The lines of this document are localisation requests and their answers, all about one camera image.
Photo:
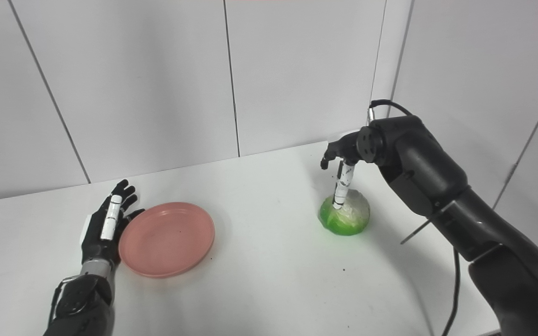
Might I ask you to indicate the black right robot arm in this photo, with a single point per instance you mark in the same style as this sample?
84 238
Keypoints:
484 224

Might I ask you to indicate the green white cabbage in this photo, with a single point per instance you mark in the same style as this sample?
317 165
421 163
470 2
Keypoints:
353 217

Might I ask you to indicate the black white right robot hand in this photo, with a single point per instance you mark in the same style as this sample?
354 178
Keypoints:
343 147

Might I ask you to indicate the pink round plate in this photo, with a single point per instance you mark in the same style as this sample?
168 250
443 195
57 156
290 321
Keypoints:
168 240

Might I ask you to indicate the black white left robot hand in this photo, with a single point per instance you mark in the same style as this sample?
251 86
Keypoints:
94 238

